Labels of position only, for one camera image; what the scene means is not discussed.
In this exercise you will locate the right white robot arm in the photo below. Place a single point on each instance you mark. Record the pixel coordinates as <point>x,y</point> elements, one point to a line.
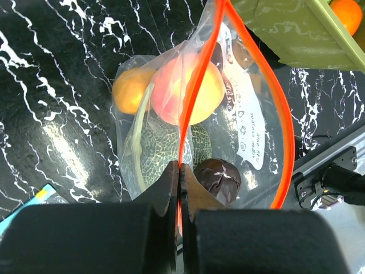
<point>332,174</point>

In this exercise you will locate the dark purple eggplant toy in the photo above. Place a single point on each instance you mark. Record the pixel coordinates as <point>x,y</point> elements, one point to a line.
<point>220,178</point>

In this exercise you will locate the orange fruit toy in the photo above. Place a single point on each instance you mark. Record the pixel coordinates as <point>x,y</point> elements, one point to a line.
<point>129,88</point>

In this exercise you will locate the green netted melon toy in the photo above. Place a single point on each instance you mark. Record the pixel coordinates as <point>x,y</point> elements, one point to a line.
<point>152,143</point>

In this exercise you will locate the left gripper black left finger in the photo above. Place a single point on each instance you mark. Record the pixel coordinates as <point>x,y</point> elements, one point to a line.
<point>129,237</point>

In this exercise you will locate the olive green plastic basket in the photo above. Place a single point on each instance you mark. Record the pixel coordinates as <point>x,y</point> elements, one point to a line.
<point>304,34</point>

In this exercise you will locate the small orange tangerine toy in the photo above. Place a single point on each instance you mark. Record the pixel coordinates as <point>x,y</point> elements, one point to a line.
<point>349,12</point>

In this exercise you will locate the blue zip clear bag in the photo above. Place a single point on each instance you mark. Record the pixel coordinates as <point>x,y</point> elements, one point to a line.
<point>42,197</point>

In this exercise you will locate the peach fruit toy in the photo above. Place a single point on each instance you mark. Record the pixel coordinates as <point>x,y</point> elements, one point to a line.
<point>169,91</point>

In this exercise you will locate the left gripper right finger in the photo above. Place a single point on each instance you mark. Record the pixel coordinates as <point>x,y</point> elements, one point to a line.
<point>220,240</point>

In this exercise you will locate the red zip clear bag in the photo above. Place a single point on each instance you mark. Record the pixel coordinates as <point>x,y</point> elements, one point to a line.
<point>252,127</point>

